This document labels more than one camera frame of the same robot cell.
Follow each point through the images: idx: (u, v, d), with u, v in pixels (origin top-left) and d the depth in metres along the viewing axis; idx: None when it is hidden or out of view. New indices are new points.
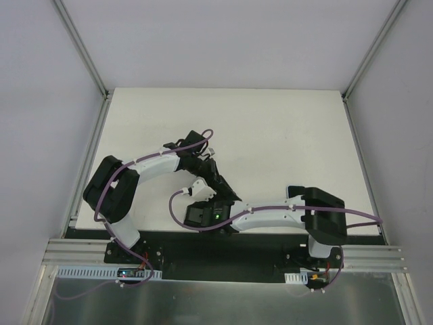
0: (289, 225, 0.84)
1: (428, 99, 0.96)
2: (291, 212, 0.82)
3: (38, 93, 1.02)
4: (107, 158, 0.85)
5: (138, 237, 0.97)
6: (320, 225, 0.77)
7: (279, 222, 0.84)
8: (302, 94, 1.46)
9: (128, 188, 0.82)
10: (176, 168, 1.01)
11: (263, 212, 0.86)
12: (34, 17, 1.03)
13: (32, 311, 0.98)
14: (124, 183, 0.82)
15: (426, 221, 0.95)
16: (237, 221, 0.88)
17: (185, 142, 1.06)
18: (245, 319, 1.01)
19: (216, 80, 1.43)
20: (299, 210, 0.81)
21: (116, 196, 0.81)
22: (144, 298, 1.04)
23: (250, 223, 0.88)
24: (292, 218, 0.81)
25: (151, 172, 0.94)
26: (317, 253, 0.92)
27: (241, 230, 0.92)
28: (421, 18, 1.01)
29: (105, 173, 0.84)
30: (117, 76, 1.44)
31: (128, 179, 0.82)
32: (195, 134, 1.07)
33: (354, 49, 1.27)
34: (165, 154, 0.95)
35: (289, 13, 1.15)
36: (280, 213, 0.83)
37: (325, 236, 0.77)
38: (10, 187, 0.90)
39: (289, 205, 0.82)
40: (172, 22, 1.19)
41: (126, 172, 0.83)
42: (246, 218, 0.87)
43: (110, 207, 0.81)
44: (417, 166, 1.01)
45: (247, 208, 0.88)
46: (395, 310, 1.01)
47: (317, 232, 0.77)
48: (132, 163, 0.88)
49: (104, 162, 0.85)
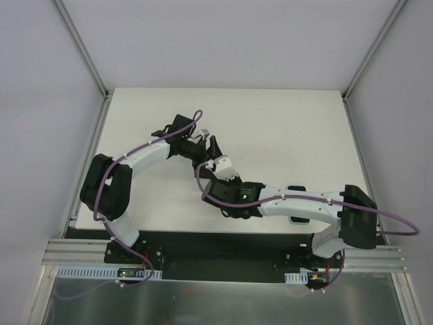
0: (322, 218, 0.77)
1: (428, 99, 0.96)
2: (327, 206, 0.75)
3: (37, 93, 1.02)
4: (97, 157, 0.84)
5: (138, 235, 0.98)
6: (356, 225, 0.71)
7: (312, 212, 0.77)
8: (301, 94, 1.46)
9: (124, 183, 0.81)
10: (167, 155, 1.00)
11: (297, 200, 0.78)
12: (35, 17, 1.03)
13: (32, 311, 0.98)
14: (118, 179, 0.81)
15: (425, 221, 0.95)
16: (266, 204, 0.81)
17: (172, 126, 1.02)
18: (245, 319, 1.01)
19: (217, 80, 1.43)
20: (336, 205, 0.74)
21: (114, 193, 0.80)
22: (144, 298, 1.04)
23: (279, 210, 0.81)
24: (328, 210, 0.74)
25: (143, 163, 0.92)
26: (324, 254, 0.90)
27: (266, 214, 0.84)
28: (420, 19, 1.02)
29: (98, 171, 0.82)
30: (116, 76, 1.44)
31: (122, 175, 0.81)
32: (180, 118, 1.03)
33: (355, 49, 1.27)
34: (154, 144, 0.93)
35: (289, 13, 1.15)
36: (316, 204, 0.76)
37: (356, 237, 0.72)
38: (9, 187, 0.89)
39: (326, 198, 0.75)
40: (172, 22, 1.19)
41: (119, 168, 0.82)
42: (277, 203, 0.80)
43: (109, 204, 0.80)
44: (417, 166, 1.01)
45: (279, 193, 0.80)
46: (395, 310, 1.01)
47: (350, 231, 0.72)
48: (122, 158, 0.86)
49: (95, 160, 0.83)
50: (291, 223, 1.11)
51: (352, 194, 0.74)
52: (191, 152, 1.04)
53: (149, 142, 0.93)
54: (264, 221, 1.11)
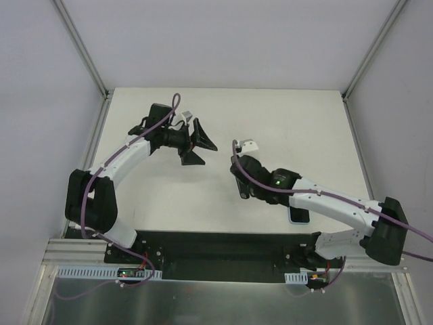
0: (353, 223, 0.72)
1: (428, 99, 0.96)
2: (363, 212, 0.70)
3: (37, 93, 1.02)
4: (73, 172, 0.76)
5: (135, 233, 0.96)
6: (391, 238, 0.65)
7: (344, 215, 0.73)
8: (301, 94, 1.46)
9: (107, 195, 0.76)
10: (149, 152, 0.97)
11: (333, 199, 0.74)
12: (35, 17, 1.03)
13: (32, 311, 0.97)
14: (101, 192, 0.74)
15: (425, 221, 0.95)
16: (300, 196, 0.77)
17: (149, 119, 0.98)
18: (245, 319, 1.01)
19: (217, 79, 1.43)
20: (373, 214, 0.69)
21: (100, 206, 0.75)
22: (144, 298, 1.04)
23: (312, 205, 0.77)
24: (362, 218, 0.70)
25: (125, 168, 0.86)
26: (328, 254, 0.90)
27: (295, 206, 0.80)
28: (421, 19, 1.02)
29: (77, 187, 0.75)
30: (116, 75, 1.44)
31: (104, 187, 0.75)
32: (157, 108, 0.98)
33: (355, 49, 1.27)
34: (132, 145, 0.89)
35: (289, 13, 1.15)
36: (350, 208, 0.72)
37: (383, 252, 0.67)
38: (10, 187, 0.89)
39: (364, 204, 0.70)
40: (172, 22, 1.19)
41: (99, 182, 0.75)
42: (310, 197, 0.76)
43: (97, 218, 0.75)
44: (417, 166, 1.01)
45: (316, 189, 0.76)
46: (395, 310, 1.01)
47: (380, 243, 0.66)
48: (101, 170, 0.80)
49: (71, 177, 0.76)
50: (291, 223, 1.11)
51: (391, 207, 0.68)
52: (174, 141, 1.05)
53: (127, 145, 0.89)
54: (264, 221, 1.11)
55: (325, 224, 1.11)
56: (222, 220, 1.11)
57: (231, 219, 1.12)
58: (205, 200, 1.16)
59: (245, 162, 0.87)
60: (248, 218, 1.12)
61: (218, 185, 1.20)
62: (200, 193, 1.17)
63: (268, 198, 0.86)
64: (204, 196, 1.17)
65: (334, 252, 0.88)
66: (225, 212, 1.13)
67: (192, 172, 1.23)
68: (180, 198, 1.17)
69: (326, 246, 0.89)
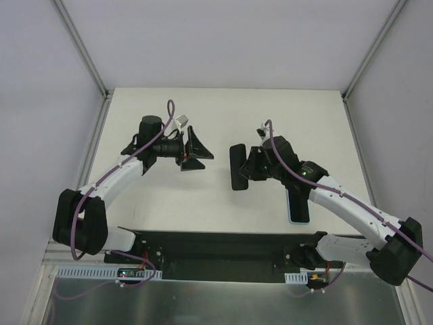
0: (367, 233, 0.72)
1: (428, 99, 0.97)
2: (380, 225, 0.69)
3: (37, 93, 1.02)
4: (62, 193, 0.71)
5: (132, 236, 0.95)
6: (400, 255, 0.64)
7: (360, 223, 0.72)
8: (301, 94, 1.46)
9: (99, 217, 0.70)
10: (142, 170, 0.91)
11: (354, 204, 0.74)
12: (35, 17, 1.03)
13: (32, 311, 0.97)
14: (92, 215, 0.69)
15: (425, 221, 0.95)
16: (322, 191, 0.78)
17: (141, 136, 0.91)
18: (245, 319, 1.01)
19: (217, 79, 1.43)
20: (389, 230, 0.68)
21: (90, 228, 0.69)
22: (144, 298, 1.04)
23: (331, 203, 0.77)
24: (377, 229, 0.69)
25: (116, 189, 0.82)
26: (328, 254, 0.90)
27: (314, 201, 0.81)
28: (420, 19, 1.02)
29: (67, 208, 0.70)
30: (116, 75, 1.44)
31: (95, 208, 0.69)
32: (147, 126, 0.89)
33: (355, 49, 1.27)
34: (124, 165, 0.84)
35: (289, 13, 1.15)
36: (368, 217, 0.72)
37: (389, 269, 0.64)
38: (10, 187, 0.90)
39: (383, 218, 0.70)
40: (172, 22, 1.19)
41: (89, 202, 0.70)
42: (332, 196, 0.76)
43: (88, 241, 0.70)
44: (417, 166, 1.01)
45: (339, 189, 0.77)
46: (395, 310, 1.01)
47: (388, 257, 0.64)
48: (91, 189, 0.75)
49: (60, 198, 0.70)
50: (291, 222, 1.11)
51: (410, 229, 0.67)
52: (170, 152, 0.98)
53: (120, 164, 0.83)
54: (264, 221, 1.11)
55: (325, 224, 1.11)
56: (222, 220, 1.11)
57: (231, 219, 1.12)
58: (205, 201, 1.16)
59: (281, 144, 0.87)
60: (248, 218, 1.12)
61: (218, 185, 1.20)
62: (200, 193, 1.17)
63: (289, 185, 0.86)
64: (204, 196, 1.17)
65: (335, 254, 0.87)
66: (225, 212, 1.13)
67: (192, 172, 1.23)
68: (180, 197, 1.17)
69: (329, 246, 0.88)
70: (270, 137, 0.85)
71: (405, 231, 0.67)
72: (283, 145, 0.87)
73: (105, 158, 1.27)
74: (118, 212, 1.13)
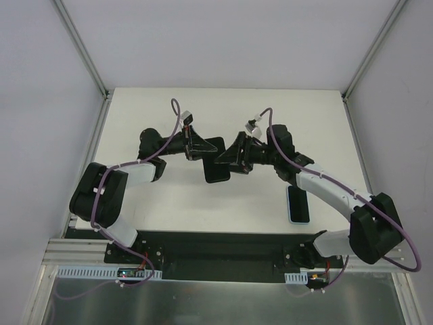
0: (341, 206, 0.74)
1: (428, 99, 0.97)
2: (352, 198, 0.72)
3: (37, 94, 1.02)
4: (90, 165, 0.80)
5: (136, 234, 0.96)
6: (368, 224, 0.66)
7: (335, 200, 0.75)
8: (301, 94, 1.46)
9: (119, 188, 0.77)
10: (153, 179, 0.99)
11: (332, 183, 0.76)
12: (36, 19, 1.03)
13: (32, 311, 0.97)
14: (114, 185, 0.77)
15: (425, 221, 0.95)
16: (304, 175, 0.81)
17: (144, 151, 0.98)
18: (245, 319, 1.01)
19: (217, 80, 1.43)
20: (360, 202, 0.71)
21: (109, 198, 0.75)
22: (144, 298, 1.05)
23: (312, 185, 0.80)
24: (349, 202, 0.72)
25: (134, 179, 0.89)
26: (326, 250, 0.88)
27: (300, 186, 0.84)
28: (421, 19, 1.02)
29: (92, 178, 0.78)
30: (116, 75, 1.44)
31: (120, 179, 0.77)
32: (145, 150, 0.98)
33: (355, 49, 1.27)
34: (143, 164, 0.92)
35: (289, 14, 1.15)
36: (341, 191, 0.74)
37: (363, 243, 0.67)
38: (10, 187, 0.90)
39: (354, 191, 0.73)
40: (172, 23, 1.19)
41: (114, 174, 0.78)
42: (312, 177, 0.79)
43: (103, 210, 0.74)
44: (417, 164, 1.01)
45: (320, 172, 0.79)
46: (395, 310, 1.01)
47: (356, 227, 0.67)
48: (116, 166, 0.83)
49: (88, 168, 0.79)
50: (291, 222, 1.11)
51: (380, 201, 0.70)
52: (174, 149, 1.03)
53: (138, 161, 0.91)
54: (264, 221, 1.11)
55: (325, 225, 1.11)
56: (222, 221, 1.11)
57: (231, 219, 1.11)
58: (204, 200, 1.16)
59: (282, 134, 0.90)
60: (248, 218, 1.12)
61: (218, 185, 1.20)
62: (200, 193, 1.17)
63: (280, 171, 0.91)
64: (203, 196, 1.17)
65: (330, 246, 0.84)
66: (225, 212, 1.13)
67: (191, 172, 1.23)
68: (180, 197, 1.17)
69: (324, 240, 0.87)
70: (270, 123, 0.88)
71: (376, 203, 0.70)
72: (284, 135, 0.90)
73: (105, 158, 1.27)
74: None
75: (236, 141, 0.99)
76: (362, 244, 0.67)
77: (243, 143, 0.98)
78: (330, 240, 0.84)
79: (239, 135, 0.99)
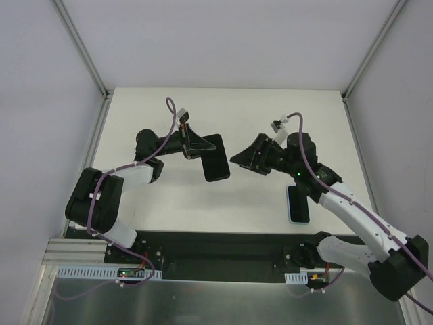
0: (372, 244, 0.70)
1: (428, 99, 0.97)
2: (385, 237, 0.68)
3: (37, 93, 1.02)
4: (85, 170, 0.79)
5: (135, 234, 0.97)
6: (400, 270, 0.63)
7: (365, 233, 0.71)
8: (301, 94, 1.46)
9: (115, 193, 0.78)
10: (150, 181, 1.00)
11: (365, 215, 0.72)
12: (36, 18, 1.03)
13: (32, 311, 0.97)
14: (109, 191, 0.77)
15: (425, 221, 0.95)
16: (333, 197, 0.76)
17: (141, 152, 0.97)
18: (245, 319, 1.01)
19: (217, 80, 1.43)
20: (394, 244, 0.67)
21: (105, 204, 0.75)
22: (144, 298, 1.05)
23: (339, 210, 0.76)
24: (382, 242, 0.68)
25: (130, 181, 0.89)
26: (328, 257, 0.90)
27: (323, 204, 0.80)
28: (421, 19, 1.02)
29: (86, 183, 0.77)
30: (116, 75, 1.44)
31: (116, 183, 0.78)
32: (142, 151, 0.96)
33: (355, 49, 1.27)
34: (139, 165, 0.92)
35: (289, 14, 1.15)
36: (375, 227, 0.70)
37: (388, 282, 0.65)
38: (10, 187, 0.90)
39: (390, 231, 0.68)
40: (172, 22, 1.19)
41: (109, 179, 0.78)
42: (342, 202, 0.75)
43: (99, 217, 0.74)
44: (417, 165, 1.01)
45: (350, 197, 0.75)
46: (395, 310, 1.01)
47: (387, 268, 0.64)
48: (111, 170, 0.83)
49: (83, 173, 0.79)
50: (291, 222, 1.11)
51: (417, 246, 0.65)
52: (170, 149, 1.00)
53: (134, 163, 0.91)
54: (264, 221, 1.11)
55: (325, 225, 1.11)
56: (222, 221, 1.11)
57: (232, 219, 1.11)
58: (204, 200, 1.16)
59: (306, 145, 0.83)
60: (248, 218, 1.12)
61: (219, 185, 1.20)
62: (200, 193, 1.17)
63: (300, 184, 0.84)
64: (203, 196, 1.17)
65: (337, 258, 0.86)
66: (225, 212, 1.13)
67: (191, 172, 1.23)
68: (180, 197, 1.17)
69: (332, 250, 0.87)
70: (299, 133, 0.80)
71: (412, 248, 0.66)
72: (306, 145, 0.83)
73: (105, 158, 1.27)
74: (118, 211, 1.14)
75: (255, 142, 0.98)
76: (390, 284, 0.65)
77: (262, 146, 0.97)
78: (342, 253, 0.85)
79: (260, 137, 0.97)
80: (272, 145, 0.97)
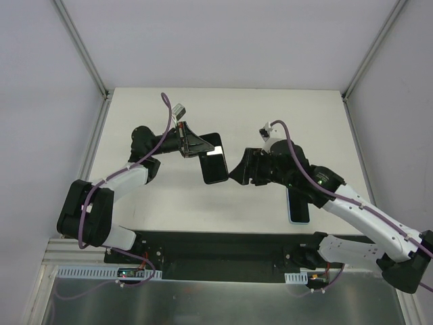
0: (387, 246, 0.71)
1: (428, 99, 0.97)
2: (402, 240, 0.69)
3: (37, 93, 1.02)
4: (76, 183, 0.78)
5: (134, 237, 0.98)
6: (419, 268, 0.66)
7: (381, 237, 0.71)
8: (301, 94, 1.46)
9: (105, 207, 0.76)
10: (147, 180, 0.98)
11: (377, 219, 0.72)
12: (36, 18, 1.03)
13: (32, 311, 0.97)
14: (99, 205, 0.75)
15: (425, 221, 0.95)
16: (340, 203, 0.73)
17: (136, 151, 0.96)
18: (245, 319, 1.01)
19: (217, 80, 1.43)
20: (412, 244, 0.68)
21: (97, 219, 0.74)
22: (145, 298, 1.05)
23: (349, 215, 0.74)
24: (401, 246, 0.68)
25: (124, 189, 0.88)
26: (332, 258, 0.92)
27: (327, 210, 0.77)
28: (421, 19, 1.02)
29: (77, 198, 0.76)
30: (116, 75, 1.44)
31: (105, 197, 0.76)
32: (139, 149, 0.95)
33: (355, 49, 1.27)
34: (132, 169, 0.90)
35: (289, 14, 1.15)
36: (390, 231, 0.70)
37: (404, 280, 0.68)
38: (11, 187, 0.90)
39: (405, 232, 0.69)
40: (172, 22, 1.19)
41: (99, 192, 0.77)
42: (352, 208, 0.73)
43: (92, 231, 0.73)
44: (417, 165, 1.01)
45: (360, 202, 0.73)
46: (395, 310, 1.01)
47: (406, 268, 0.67)
48: (101, 182, 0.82)
49: (73, 187, 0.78)
50: (291, 222, 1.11)
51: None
52: (168, 147, 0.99)
53: (128, 167, 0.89)
54: (263, 221, 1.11)
55: (325, 225, 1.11)
56: (222, 221, 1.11)
57: (232, 219, 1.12)
58: (204, 200, 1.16)
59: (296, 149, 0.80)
60: (247, 218, 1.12)
61: (219, 185, 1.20)
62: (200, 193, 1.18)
63: (302, 192, 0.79)
64: (204, 196, 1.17)
65: (340, 257, 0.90)
66: (225, 212, 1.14)
67: (192, 172, 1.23)
68: (180, 198, 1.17)
69: (335, 251, 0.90)
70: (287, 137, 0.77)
71: (427, 245, 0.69)
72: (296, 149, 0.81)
73: (105, 158, 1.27)
74: (118, 211, 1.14)
75: (243, 157, 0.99)
76: (406, 279, 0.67)
77: (250, 158, 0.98)
78: (346, 254, 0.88)
79: (246, 152, 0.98)
80: (262, 156, 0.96)
